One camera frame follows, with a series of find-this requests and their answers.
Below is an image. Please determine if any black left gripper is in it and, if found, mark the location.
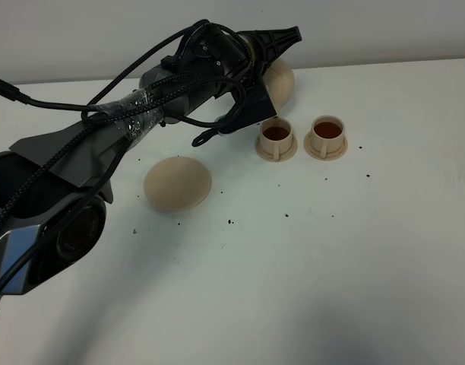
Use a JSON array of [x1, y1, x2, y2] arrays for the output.
[[232, 26, 302, 86]]

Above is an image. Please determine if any beige teapot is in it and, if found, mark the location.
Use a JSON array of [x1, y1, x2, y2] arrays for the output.
[[263, 59, 295, 115]]

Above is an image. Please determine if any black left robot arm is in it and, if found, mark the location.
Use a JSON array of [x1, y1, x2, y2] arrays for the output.
[[0, 20, 302, 299]]

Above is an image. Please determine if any beige teapot saucer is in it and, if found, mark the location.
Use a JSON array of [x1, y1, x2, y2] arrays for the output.
[[143, 156, 212, 212]]

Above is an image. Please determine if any beige left teacup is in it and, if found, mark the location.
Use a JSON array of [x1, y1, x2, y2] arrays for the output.
[[258, 117, 295, 141]]

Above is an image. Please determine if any beige teacup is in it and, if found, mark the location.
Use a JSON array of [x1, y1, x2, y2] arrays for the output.
[[312, 116, 345, 139], [258, 117, 295, 141]]

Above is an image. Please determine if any beige right teacup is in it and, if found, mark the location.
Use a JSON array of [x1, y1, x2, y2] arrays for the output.
[[312, 116, 345, 139]]

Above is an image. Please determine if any beige right cup saucer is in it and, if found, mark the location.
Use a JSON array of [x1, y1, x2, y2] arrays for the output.
[[303, 132, 348, 161]]

